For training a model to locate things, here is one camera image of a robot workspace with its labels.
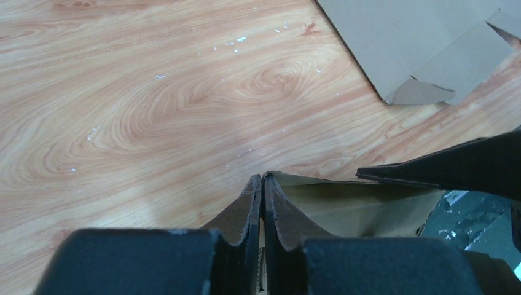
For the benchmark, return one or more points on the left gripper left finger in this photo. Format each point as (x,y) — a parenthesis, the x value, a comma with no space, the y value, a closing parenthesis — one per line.
(221,257)

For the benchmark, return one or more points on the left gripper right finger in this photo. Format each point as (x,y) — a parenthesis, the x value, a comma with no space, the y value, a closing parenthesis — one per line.
(302,258)

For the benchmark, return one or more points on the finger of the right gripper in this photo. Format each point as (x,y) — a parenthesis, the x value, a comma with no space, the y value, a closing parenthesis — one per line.
(490,165)

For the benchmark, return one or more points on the small brown cardboard box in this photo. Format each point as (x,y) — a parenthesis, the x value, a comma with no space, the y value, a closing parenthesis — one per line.
(365,209)

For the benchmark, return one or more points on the large flat cardboard sheet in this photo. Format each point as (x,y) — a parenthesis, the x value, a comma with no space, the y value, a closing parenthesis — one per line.
(425,52)

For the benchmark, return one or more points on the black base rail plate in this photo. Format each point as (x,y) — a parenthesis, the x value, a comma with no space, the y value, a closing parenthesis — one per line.
(475,221)

